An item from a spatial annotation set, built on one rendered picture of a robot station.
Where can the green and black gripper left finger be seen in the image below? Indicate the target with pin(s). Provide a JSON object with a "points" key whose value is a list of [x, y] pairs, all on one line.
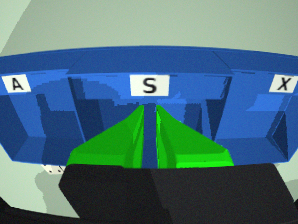
{"points": [[122, 144]]}

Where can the white domino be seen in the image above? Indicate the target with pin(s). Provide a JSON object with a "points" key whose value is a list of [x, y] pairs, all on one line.
{"points": [[54, 169]]}

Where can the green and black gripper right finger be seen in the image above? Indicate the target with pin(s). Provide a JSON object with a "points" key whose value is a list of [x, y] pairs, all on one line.
{"points": [[179, 146]]}

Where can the blue rack of three bins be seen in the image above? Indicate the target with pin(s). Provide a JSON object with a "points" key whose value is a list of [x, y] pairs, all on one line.
{"points": [[38, 124]]}

